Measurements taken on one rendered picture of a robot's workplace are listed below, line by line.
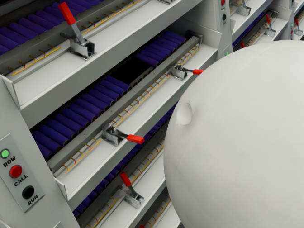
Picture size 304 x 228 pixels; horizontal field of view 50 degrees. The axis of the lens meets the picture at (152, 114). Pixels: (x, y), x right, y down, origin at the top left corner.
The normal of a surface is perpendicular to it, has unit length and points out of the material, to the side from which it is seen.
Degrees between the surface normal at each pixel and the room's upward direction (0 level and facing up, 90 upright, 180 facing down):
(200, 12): 90
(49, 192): 90
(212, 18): 90
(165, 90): 19
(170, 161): 69
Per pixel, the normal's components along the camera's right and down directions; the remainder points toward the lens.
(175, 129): -0.92, -0.26
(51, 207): 0.81, 0.18
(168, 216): 0.07, -0.71
